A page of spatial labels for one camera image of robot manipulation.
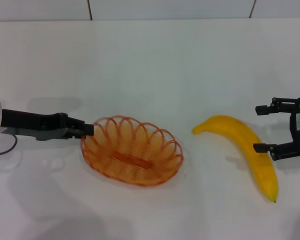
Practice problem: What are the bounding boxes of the orange woven plastic basket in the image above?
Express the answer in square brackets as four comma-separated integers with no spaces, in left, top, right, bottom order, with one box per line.
[80,114,185,188]

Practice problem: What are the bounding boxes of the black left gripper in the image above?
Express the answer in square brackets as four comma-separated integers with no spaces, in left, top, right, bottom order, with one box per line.
[1,108,95,142]

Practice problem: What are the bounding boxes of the yellow banana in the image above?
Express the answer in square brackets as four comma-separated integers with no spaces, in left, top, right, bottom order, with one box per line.
[191,114,279,203]

